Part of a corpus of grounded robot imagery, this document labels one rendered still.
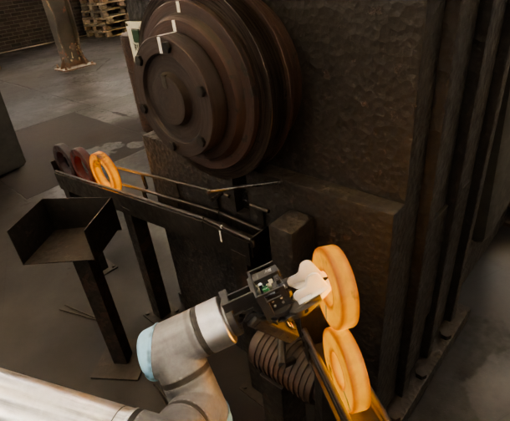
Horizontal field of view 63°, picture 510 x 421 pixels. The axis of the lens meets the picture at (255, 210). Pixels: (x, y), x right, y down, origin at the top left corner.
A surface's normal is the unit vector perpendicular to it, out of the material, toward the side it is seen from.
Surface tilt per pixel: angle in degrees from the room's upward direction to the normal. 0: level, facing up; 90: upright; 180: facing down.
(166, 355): 57
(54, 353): 0
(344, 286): 48
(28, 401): 14
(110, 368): 0
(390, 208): 0
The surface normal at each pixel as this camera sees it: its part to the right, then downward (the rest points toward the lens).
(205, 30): -0.01, -0.30
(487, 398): -0.09, -0.85
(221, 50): 0.18, -0.06
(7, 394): -0.02, -0.71
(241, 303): 0.22, 0.50
